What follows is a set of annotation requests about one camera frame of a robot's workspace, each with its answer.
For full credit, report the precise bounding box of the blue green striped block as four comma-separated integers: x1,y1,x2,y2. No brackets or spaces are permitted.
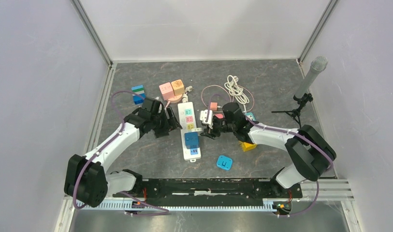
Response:
131,85,146,105

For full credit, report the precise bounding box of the white long strip cable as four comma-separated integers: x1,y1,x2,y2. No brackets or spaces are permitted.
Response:
182,86,194,103

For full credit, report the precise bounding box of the orange cube socket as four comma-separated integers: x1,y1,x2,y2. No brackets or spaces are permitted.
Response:
171,79,185,96

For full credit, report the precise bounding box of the grey microphone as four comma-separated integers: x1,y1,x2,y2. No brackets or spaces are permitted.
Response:
293,56,328,100

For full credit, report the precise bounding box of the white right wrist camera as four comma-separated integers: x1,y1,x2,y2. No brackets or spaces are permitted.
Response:
200,110,213,127

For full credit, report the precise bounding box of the pink lightning charging cable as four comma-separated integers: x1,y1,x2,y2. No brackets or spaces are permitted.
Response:
201,85,255,113

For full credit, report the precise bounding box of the pink round socket base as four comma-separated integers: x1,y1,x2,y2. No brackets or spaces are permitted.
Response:
168,94,183,103

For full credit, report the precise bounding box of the black microphone tripod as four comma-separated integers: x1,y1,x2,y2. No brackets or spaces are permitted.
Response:
271,93,313,128

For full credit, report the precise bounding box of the white power strip cable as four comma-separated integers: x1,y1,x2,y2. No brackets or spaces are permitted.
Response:
223,75,250,113

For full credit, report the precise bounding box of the blue plug adapter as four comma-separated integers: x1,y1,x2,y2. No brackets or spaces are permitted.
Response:
216,155,233,171

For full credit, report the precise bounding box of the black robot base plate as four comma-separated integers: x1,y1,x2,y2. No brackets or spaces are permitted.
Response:
128,178,303,207

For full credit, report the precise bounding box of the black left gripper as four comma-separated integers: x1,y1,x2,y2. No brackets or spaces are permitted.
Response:
150,106,182,139

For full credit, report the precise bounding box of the white long power strip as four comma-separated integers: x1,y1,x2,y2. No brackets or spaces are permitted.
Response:
177,102,202,162

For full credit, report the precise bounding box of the orange usb charger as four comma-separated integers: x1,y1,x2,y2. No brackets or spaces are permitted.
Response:
209,102,218,111

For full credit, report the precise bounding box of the pink cube socket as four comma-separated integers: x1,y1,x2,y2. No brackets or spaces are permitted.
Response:
159,82,175,101

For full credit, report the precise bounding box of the pink plug adapter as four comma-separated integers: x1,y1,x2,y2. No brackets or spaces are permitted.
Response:
214,114,224,119

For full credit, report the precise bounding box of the yellow cube socket adapter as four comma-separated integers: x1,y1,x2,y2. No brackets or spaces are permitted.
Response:
240,142,257,152

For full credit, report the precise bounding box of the dark blue cube socket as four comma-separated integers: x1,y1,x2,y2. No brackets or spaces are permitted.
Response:
184,132,200,149

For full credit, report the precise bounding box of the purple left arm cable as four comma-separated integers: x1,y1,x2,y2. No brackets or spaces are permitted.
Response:
72,90,170,218

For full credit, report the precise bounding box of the teal power strip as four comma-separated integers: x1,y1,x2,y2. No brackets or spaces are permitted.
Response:
245,112,256,121

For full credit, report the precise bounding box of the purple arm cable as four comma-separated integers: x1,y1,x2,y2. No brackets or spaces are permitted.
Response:
72,90,170,218
205,93,335,218

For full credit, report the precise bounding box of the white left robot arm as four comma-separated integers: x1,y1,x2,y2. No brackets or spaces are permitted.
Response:
64,97,181,209

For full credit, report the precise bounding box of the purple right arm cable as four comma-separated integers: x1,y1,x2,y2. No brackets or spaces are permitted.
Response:
205,93,335,218

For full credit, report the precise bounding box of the white plug adapter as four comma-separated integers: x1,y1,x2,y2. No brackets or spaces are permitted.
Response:
191,128,204,133

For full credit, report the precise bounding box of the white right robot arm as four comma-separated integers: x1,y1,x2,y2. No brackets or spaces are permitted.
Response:
200,102,336,197

